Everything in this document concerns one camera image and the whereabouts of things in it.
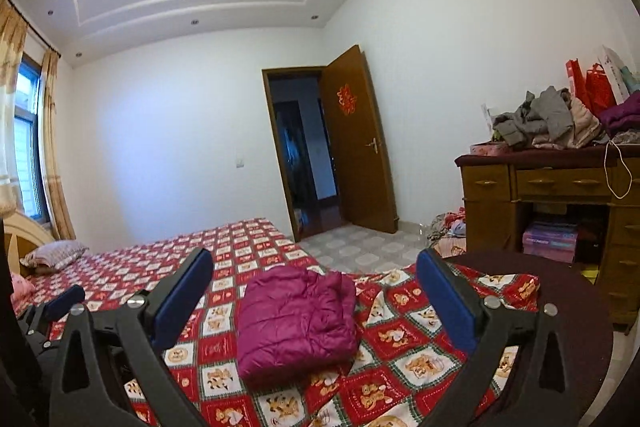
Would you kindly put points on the pile of clothes on floor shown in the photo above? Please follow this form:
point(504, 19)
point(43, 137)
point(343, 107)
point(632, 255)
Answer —
point(447, 227)

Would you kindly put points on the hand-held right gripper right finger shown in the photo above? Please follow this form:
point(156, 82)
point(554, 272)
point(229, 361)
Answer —
point(445, 302)

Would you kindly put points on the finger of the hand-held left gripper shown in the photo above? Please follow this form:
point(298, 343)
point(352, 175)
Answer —
point(65, 299)

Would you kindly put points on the magenta puffer jacket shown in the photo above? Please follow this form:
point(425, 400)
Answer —
point(295, 322)

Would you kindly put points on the red gift bag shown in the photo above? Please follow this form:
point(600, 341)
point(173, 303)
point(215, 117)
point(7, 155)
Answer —
point(577, 79)
point(600, 92)

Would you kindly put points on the flat pink box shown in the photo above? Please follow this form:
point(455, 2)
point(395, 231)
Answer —
point(490, 149)

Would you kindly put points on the beige patterned curtain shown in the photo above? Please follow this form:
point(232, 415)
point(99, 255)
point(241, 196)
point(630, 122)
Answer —
point(55, 157)
point(10, 107)

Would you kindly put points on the pink storage box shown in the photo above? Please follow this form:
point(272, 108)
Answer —
point(550, 244)

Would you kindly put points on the brown wooden door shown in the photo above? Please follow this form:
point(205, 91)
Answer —
point(360, 157)

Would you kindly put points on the folded purple clothes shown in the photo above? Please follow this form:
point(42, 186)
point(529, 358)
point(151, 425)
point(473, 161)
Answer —
point(622, 112)

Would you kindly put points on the grey clothes heap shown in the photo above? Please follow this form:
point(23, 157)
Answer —
point(545, 112)

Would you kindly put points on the white paper bag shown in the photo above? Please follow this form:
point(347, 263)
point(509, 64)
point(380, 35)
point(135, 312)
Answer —
point(617, 72)

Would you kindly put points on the cream arched headboard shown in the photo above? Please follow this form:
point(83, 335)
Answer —
point(25, 232)

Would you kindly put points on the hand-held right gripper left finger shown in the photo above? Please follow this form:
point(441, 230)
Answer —
point(182, 302)

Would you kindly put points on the striped pillow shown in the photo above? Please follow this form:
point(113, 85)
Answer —
point(55, 253)

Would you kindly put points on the window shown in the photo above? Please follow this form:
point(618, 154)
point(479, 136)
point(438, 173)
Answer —
point(27, 142)

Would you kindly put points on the white wall switch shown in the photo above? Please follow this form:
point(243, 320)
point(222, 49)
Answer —
point(240, 161)

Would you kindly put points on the brown door frame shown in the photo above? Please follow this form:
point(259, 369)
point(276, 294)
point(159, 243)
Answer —
point(295, 72)

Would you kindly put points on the red paper door decoration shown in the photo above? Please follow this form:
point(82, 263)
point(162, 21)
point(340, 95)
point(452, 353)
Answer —
point(345, 101)

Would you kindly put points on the bed with red printed bedspread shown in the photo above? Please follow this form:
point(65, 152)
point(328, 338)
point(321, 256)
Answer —
point(260, 242)

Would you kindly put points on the wooden desk with drawers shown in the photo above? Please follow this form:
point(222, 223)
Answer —
point(550, 182)

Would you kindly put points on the pink clothes heap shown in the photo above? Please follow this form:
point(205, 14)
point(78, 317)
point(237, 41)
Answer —
point(582, 122)

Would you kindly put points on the pink floral folded blanket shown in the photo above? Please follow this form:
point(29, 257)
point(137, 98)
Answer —
point(21, 289)

